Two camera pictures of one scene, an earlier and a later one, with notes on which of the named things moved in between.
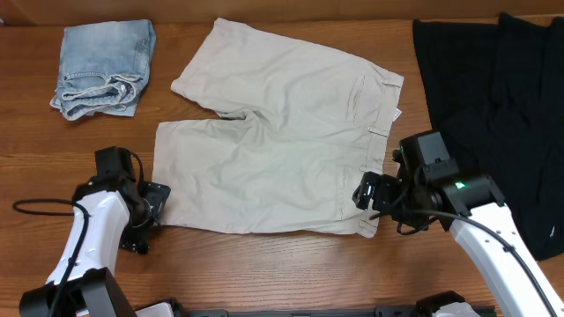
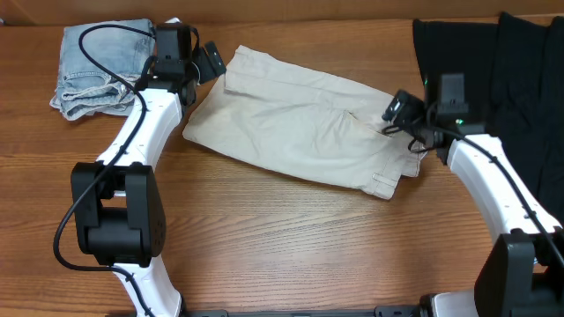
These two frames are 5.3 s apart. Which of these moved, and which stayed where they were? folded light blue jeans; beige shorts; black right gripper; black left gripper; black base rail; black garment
Moved: beige shorts; black right gripper; black left gripper
Stayed: black base rail; folded light blue jeans; black garment
